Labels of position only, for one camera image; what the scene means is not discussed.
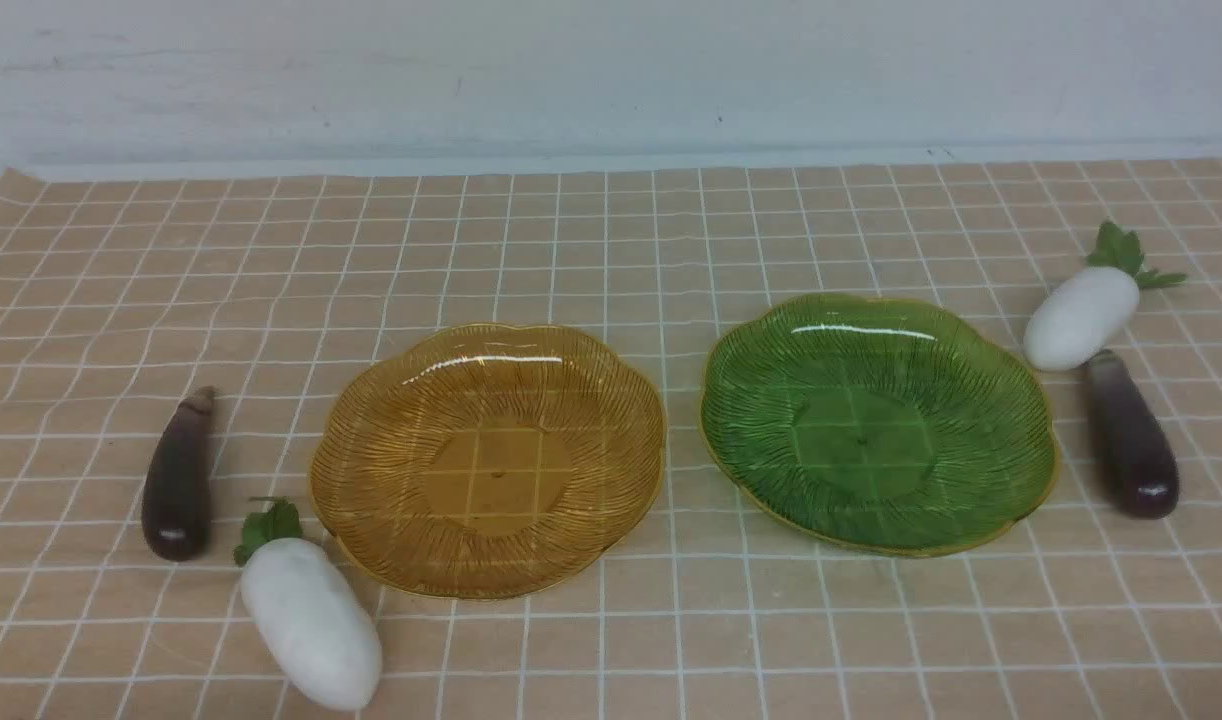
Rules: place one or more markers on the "purple eggplant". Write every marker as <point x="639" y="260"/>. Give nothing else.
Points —
<point x="1139" y="469"/>
<point x="176" y="510"/>

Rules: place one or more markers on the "green glass plate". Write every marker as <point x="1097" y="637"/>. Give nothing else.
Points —
<point x="882" y="425"/>

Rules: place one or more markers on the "white radish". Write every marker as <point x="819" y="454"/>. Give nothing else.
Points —
<point x="306" y="612"/>
<point x="1082" y="314"/>

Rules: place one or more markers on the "amber glass plate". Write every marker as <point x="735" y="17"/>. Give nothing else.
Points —
<point x="489" y="461"/>

